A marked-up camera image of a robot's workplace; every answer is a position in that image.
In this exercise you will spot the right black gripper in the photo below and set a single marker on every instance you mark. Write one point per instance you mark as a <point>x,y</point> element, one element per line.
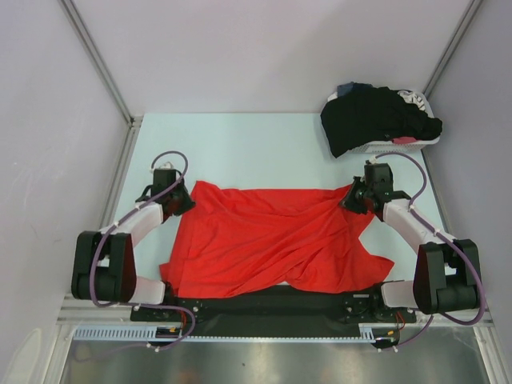
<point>348,202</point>

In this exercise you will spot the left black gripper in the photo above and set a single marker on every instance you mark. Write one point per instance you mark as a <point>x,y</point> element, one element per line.
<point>188,203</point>

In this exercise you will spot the red tank top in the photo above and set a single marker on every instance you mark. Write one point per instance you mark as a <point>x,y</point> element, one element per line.
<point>240,241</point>

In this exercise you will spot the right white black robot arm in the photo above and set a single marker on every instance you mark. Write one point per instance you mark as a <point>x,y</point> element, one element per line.
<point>447,278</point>

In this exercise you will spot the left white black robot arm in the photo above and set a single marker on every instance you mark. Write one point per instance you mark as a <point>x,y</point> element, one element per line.
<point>104,263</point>

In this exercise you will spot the black tank top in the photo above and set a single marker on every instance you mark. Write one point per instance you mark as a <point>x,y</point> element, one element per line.
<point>372,120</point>

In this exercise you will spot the white laundry basket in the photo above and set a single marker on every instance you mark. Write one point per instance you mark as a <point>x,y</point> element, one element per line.
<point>384,148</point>

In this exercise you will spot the pink garment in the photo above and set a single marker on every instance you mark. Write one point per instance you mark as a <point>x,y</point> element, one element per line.
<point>404,140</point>

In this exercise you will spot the striped white black garment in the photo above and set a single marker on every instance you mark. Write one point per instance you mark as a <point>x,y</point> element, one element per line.
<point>414,98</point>

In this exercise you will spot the blue denim garment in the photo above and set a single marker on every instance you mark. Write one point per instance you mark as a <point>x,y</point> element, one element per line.
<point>346,88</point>

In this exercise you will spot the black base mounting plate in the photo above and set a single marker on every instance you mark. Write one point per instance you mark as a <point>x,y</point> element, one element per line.
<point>284,308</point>

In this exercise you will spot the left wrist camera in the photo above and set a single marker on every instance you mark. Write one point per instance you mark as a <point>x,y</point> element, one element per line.
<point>165,166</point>

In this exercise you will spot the grey slotted cable duct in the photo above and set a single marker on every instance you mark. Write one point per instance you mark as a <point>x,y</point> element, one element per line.
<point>166,334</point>

